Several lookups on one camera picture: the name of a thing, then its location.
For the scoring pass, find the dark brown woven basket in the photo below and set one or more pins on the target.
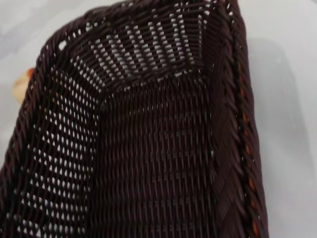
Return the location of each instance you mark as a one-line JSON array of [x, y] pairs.
[[153, 138]]

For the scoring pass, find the peach with red blush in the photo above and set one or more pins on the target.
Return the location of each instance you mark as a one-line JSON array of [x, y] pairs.
[[22, 83]]

